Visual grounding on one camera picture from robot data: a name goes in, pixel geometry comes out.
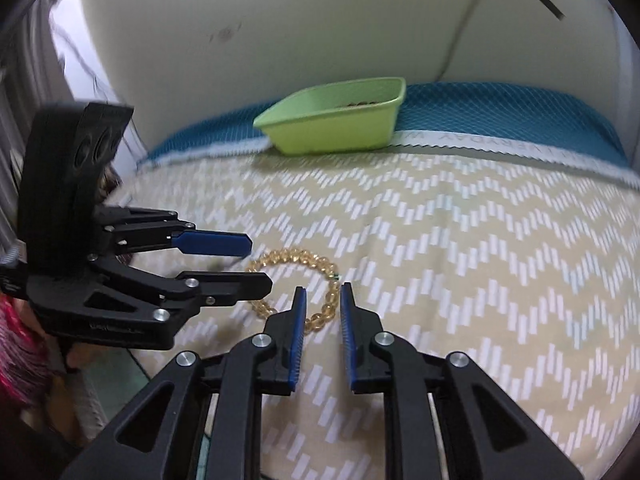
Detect yellow crystal bead bracelet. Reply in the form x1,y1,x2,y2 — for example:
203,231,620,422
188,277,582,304
246,248,342,334

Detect yellow chevron tablecloth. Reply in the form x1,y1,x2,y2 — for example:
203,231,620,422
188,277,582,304
70,149,640,480

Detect thin dark wall cables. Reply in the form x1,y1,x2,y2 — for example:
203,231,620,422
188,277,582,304
47,5,126,111

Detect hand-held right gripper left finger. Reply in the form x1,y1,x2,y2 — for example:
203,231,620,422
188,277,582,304
60,286,307,480

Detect teal netted cloth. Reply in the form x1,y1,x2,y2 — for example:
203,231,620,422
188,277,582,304
137,81,632,172

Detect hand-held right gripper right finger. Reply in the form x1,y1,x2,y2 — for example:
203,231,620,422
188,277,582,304
339,282,584,480

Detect person's left hand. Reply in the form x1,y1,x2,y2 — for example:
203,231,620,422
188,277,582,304
64,342,102,372

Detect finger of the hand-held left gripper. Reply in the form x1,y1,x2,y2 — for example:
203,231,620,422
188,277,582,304
97,205,254,257
27,255,274,351

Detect green plastic tray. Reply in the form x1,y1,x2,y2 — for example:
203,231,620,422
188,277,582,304
253,77,407,156

